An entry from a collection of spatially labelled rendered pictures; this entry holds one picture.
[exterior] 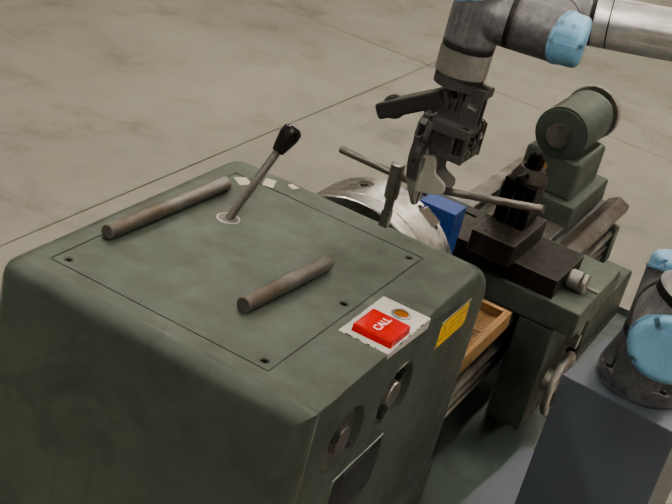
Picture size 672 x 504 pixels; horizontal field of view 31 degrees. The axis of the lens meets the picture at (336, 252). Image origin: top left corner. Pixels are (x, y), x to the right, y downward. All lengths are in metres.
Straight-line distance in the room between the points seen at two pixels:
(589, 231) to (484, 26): 1.52
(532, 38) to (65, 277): 0.70
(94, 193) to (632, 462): 3.04
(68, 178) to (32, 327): 3.15
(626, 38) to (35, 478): 1.04
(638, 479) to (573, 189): 1.27
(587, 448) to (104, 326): 0.85
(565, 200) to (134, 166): 2.26
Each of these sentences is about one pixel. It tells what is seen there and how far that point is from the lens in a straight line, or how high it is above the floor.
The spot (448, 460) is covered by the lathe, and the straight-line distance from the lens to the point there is 2.71.
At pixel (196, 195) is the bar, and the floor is 1.27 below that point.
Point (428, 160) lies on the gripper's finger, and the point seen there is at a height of 1.41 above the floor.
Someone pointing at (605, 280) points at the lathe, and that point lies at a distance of 2.80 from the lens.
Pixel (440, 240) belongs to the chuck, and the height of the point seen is 1.19.
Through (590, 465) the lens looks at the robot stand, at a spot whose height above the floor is 0.97.
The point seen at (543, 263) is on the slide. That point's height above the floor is 0.97.
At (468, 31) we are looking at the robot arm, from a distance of 1.73.
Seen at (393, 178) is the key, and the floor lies 1.35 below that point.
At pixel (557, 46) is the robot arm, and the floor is 1.63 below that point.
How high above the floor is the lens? 2.07
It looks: 27 degrees down
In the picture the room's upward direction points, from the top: 14 degrees clockwise
